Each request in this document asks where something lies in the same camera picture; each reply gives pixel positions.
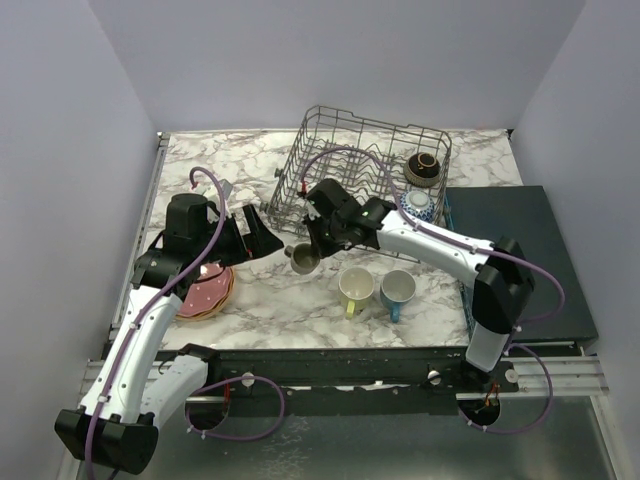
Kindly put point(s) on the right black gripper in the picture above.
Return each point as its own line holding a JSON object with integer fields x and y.
{"x": 323, "y": 249}

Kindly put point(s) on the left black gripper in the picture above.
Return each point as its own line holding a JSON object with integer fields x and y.
{"x": 260, "y": 241}

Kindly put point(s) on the small grey mug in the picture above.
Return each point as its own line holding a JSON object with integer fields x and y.
{"x": 303, "y": 258}

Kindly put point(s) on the red blue patterned bowl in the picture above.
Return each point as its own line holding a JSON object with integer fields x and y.
{"x": 419, "y": 204}

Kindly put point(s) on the dark brown patterned bowl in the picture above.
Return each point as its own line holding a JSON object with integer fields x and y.
{"x": 422, "y": 170}

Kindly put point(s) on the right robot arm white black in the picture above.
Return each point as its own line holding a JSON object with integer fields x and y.
{"x": 500, "y": 279}

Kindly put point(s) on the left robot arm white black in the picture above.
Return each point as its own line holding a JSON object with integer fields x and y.
{"x": 118, "y": 421}

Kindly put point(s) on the yellow cream mug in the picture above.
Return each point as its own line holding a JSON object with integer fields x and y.
{"x": 356, "y": 287}

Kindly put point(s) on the tan plate under pink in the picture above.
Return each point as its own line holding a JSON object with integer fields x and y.
{"x": 222, "y": 307}

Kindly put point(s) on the blue mug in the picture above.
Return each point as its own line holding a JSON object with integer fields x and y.
{"x": 397, "y": 288}

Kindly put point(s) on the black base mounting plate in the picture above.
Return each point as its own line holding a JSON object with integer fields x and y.
{"x": 348, "y": 382}

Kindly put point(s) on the dark blue box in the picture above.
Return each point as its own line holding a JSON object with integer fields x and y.
{"x": 524, "y": 214}

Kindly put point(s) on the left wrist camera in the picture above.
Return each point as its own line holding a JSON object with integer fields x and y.
{"x": 211, "y": 192}

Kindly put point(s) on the grey wire dish rack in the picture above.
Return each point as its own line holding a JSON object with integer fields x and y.
{"x": 329, "y": 144}

